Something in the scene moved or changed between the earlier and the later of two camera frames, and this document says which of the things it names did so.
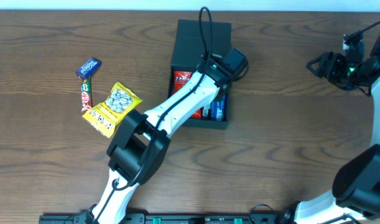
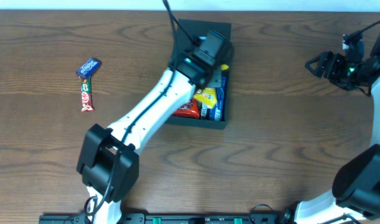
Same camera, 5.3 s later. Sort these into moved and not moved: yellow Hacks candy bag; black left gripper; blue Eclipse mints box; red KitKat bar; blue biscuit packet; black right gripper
Moved: yellow Hacks candy bag; black left gripper
Not moved: black right gripper; blue biscuit packet; blue Eclipse mints box; red KitKat bar
